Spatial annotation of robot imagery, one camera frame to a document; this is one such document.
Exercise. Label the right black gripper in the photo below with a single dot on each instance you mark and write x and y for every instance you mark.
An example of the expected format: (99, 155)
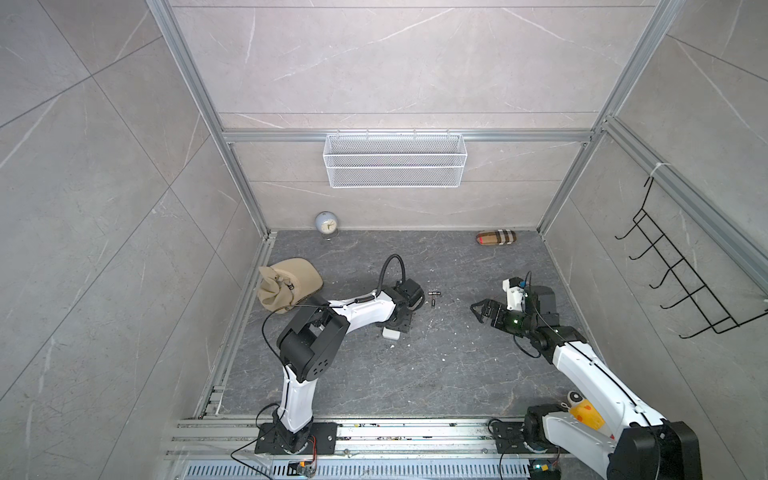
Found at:
(499, 311)

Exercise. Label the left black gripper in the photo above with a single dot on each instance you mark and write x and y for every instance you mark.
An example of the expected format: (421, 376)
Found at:
(407, 325)

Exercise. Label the white remote control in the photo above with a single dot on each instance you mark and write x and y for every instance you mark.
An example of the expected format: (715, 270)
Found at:
(391, 334)

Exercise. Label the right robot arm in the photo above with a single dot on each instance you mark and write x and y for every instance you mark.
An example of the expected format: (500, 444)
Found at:
(635, 441)

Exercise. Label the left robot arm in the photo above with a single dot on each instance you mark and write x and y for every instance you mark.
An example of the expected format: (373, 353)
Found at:
(309, 344)

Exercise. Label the plaid striped slipper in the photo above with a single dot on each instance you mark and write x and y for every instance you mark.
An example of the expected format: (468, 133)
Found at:
(496, 237)

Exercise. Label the small round grey clock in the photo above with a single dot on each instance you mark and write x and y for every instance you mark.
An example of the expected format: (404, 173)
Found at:
(327, 223)

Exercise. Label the beige cap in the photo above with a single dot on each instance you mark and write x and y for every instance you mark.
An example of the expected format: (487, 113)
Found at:
(286, 283)

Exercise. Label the yellow plush toy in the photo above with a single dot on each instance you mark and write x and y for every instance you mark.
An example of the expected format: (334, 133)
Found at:
(584, 411)

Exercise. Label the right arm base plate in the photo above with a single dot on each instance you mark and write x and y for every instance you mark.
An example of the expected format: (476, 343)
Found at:
(509, 438)

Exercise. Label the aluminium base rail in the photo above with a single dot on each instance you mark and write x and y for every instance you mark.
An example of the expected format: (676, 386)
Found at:
(366, 448)

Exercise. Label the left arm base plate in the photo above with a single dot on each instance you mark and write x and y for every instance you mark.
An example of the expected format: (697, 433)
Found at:
(315, 437)

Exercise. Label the white wire mesh basket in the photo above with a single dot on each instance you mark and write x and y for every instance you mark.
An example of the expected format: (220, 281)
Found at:
(394, 160)

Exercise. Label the black wall hook rack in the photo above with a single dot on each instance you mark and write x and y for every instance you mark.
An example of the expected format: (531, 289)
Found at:
(695, 291)

